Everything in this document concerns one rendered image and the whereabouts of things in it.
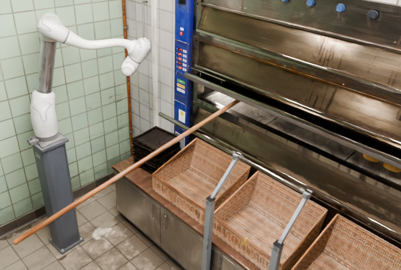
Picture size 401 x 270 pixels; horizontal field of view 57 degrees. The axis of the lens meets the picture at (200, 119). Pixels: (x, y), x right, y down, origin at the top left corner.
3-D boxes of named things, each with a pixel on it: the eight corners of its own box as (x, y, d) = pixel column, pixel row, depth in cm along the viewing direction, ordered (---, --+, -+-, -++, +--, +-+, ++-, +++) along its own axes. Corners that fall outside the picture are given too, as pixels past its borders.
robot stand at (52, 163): (48, 241, 308) (26, 139, 260) (70, 227, 322) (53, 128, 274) (61, 254, 297) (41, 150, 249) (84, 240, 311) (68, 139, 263)
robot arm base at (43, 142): (23, 140, 258) (21, 134, 255) (52, 129, 273) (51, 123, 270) (36, 151, 247) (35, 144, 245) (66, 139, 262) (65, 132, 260)
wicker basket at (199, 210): (195, 164, 314) (196, 136, 301) (248, 195, 281) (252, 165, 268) (151, 189, 283) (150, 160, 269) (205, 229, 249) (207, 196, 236)
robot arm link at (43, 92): (30, 123, 262) (28, 109, 279) (54, 124, 269) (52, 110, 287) (39, 14, 232) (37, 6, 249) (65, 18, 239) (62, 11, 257)
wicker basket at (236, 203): (253, 198, 278) (258, 168, 265) (321, 241, 244) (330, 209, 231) (208, 230, 248) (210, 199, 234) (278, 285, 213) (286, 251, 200)
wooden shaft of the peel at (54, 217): (15, 246, 198) (12, 243, 196) (14, 242, 200) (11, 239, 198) (249, 96, 264) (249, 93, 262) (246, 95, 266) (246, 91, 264)
